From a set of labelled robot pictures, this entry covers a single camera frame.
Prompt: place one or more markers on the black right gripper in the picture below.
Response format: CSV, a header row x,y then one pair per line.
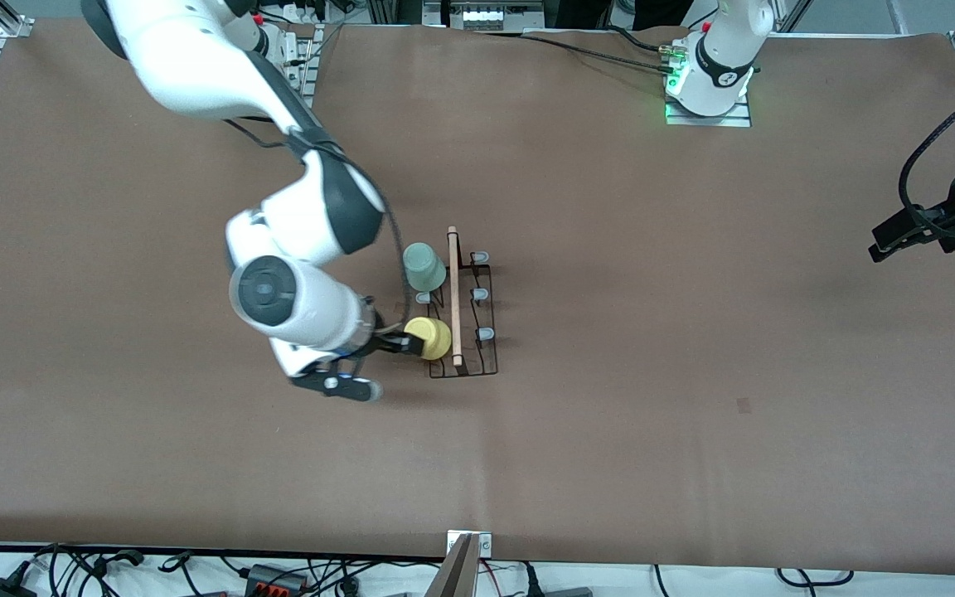
x,y
384,342

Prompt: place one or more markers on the yellow plastic cup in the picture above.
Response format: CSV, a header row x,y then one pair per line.
x,y
432,338

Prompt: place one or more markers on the pale green plastic cup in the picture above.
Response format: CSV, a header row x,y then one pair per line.
x,y
424,267

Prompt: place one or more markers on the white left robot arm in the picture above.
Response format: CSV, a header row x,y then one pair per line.
x,y
722,58

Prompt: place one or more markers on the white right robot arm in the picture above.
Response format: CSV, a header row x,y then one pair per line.
x,y
295,307

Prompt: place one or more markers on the brown paper table cover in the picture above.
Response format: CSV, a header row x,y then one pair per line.
x,y
569,464

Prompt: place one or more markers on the black orange connector box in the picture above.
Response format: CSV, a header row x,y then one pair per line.
x,y
277,578

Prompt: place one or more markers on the black plug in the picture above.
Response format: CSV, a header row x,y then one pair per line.
x,y
556,590

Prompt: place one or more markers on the white power strip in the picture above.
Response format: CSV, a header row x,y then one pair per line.
x,y
490,15

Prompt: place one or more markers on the black power adapter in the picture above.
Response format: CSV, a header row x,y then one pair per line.
x,y
1,589

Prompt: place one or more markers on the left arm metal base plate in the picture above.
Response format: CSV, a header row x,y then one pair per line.
x,y
708,120

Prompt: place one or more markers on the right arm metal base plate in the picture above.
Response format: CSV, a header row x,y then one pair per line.
x,y
303,58

